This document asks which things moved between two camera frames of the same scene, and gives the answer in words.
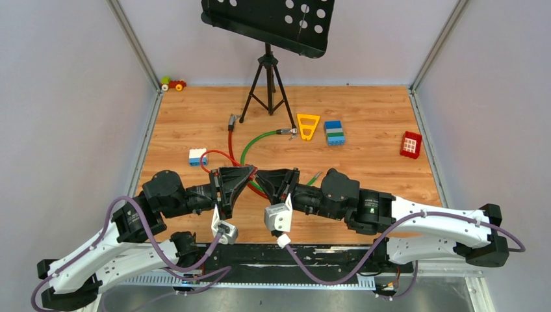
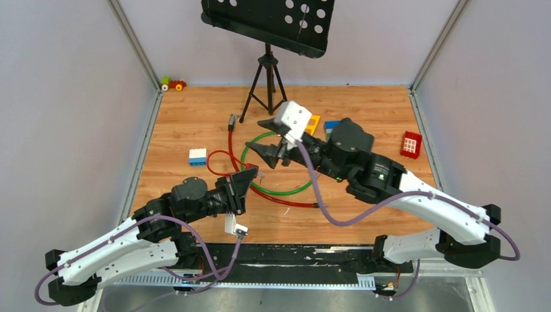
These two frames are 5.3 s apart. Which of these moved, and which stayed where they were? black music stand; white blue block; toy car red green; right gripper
Moved: right gripper
Stayed: black music stand; white blue block; toy car red green
